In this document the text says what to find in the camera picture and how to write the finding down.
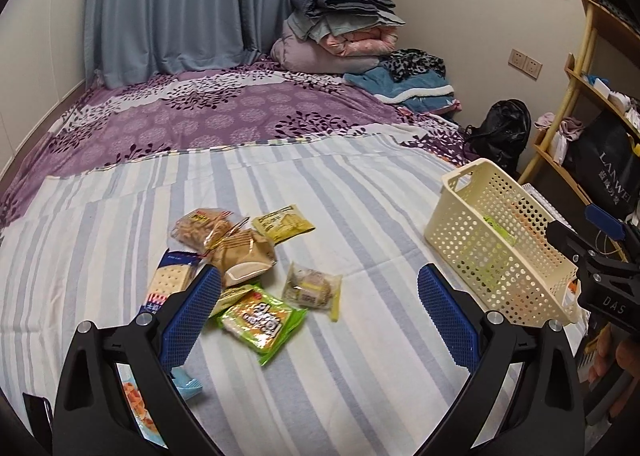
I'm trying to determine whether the light blue snack packet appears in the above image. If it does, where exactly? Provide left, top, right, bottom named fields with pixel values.
left=117, top=363, right=203, bottom=447

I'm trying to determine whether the small yellow snack packet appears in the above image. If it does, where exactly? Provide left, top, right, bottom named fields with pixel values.
left=209, top=284, right=256, bottom=318

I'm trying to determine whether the lime green snack packet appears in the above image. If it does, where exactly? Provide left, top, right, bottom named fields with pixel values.
left=482, top=216, right=516, bottom=245

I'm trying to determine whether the blue cracker packet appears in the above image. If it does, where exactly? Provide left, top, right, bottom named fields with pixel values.
left=141, top=248, right=205, bottom=314

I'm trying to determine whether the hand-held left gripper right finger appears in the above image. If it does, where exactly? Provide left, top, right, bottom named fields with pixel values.
left=416, top=263, right=586, bottom=456

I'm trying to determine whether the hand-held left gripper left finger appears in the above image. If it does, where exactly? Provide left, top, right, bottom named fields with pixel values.
left=52, top=263, right=236, bottom=456

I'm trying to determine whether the cream perforated plastic basket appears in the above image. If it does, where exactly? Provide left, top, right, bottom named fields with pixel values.
left=424, top=158, right=583, bottom=328

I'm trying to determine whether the yellow biscuit packet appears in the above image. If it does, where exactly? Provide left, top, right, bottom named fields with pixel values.
left=251, top=204, right=315, bottom=243

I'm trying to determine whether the clear round cake packet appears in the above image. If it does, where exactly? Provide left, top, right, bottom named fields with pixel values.
left=281, top=261, right=343, bottom=323

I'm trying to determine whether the pink cloth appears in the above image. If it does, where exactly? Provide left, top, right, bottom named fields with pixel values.
left=534, top=112, right=585, bottom=143

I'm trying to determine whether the person's right hand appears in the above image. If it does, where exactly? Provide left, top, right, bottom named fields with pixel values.
left=587, top=323, right=640, bottom=387

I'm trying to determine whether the pale grey folded sheet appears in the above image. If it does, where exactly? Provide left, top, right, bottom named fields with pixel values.
left=285, top=16, right=353, bottom=44

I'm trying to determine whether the clear fried twists packet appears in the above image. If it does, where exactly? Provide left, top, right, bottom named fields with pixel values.
left=171, top=207, right=249, bottom=255

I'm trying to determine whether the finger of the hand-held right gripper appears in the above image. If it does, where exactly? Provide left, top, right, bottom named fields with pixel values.
left=586, top=205, right=640, bottom=257
left=545, top=221, right=601, bottom=268

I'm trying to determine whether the white wardrobe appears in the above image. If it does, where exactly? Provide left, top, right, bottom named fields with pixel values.
left=0, top=0, right=98, bottom=172

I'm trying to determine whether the blue fleece blanket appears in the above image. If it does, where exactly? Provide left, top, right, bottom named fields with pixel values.
left=344, top=63, right=458, bottom=114

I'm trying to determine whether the leopard print cloth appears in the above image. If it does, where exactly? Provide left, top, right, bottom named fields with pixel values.
left=385, top=48, right=448, bottom=83

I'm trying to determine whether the black backpack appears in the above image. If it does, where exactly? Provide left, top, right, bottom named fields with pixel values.
left=465, top=99, right=532, bottom=172

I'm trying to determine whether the purple floral bedsheet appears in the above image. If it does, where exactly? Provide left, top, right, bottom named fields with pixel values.
left=0, top=61, right=481, bottom=237

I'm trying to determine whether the pink folded quilt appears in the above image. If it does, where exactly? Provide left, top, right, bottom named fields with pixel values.
left=312, top=28, right=401, bottom=59

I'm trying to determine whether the brown snack packet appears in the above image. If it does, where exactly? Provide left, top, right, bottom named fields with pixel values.
left=210, top=230, right=277, bottom=287

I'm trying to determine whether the bamboo shelf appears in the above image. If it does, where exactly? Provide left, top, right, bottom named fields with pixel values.
left=517, top=0, right=640, bottom=257

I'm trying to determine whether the black shopping bag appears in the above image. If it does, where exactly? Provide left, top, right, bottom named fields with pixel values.
left=562, top=111, right=640, bottom=217

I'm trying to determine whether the lilac folded quilt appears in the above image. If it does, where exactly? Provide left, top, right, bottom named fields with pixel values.
left=270, top=33, right=391, bottom=74

